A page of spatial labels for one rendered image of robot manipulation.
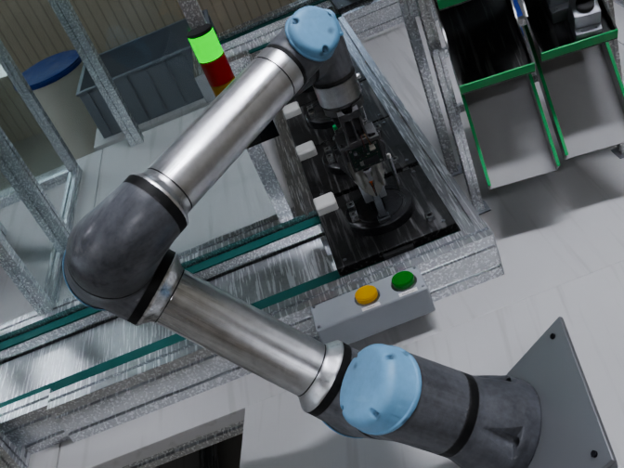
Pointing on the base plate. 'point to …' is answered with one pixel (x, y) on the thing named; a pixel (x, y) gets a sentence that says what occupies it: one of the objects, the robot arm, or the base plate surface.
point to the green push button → (403, 279)
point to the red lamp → (217, 71)
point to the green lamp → (206, 47)
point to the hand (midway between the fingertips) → (373, 188)
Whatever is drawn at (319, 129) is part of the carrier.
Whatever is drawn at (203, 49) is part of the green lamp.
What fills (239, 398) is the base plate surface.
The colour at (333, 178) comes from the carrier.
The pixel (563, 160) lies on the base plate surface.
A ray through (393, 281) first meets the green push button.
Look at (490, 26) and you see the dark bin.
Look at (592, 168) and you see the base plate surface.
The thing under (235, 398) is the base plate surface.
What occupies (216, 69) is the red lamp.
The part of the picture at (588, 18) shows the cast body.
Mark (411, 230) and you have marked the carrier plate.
